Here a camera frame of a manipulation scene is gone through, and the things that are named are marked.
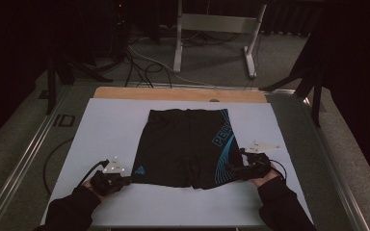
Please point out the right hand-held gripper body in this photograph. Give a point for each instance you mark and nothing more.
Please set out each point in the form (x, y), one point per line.
(261, 147)

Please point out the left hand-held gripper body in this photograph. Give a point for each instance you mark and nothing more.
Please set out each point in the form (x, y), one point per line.
(114, 167)

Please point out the black shorts with blue stripes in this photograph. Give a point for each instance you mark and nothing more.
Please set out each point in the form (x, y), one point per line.
(179, 147)

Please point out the person's right hand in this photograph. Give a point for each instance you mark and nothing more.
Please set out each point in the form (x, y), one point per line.
(263, 179)

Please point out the person's left hand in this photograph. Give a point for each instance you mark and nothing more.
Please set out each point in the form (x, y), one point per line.
(87, 187)

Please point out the white table cover sheet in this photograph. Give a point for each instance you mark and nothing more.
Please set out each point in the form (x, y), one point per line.
(109, 128)

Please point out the black stand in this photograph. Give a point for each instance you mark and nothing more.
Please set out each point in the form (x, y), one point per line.
(52, 83)
(316, 96)

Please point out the white metal stand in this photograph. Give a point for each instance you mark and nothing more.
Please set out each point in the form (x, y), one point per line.
(216, 24)

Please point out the dark computer tower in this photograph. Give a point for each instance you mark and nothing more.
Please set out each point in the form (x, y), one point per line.
(115, 29)

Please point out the metal floor rail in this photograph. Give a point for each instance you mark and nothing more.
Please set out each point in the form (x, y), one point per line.
(25, 157)
(330, 160)

